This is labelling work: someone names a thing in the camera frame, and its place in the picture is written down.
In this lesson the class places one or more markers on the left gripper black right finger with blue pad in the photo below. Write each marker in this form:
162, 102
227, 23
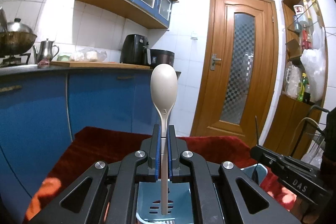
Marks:
221, 193

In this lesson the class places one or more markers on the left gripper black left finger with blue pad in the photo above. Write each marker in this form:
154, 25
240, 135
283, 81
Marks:
106, 193

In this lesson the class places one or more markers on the blue base kitchen cabinet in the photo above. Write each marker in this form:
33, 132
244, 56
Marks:
42, 109

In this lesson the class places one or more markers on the red floral plush blanket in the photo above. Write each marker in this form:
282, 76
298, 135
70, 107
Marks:
94, 144

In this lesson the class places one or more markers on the wooden door with glass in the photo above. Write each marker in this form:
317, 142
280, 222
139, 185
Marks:
239, 70

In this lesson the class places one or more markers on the white plastic bag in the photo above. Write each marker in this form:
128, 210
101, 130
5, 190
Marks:
314, 63

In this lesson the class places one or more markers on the wooden corner shelf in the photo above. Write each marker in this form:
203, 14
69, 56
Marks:
289, 111

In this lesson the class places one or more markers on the wooden cutting board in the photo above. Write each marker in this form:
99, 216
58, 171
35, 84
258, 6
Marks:
84, 64

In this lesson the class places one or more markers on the black air fryer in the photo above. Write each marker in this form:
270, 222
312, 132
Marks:
135, 50

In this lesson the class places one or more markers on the dark rice cooker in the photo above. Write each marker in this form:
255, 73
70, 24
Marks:
161, 57

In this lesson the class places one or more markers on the steel kettle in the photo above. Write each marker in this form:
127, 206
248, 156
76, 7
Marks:
47, 51

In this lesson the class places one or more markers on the wok with steel lid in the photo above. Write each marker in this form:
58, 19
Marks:
16, 37

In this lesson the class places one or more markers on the black wire rack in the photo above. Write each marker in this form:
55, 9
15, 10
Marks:
308, 130

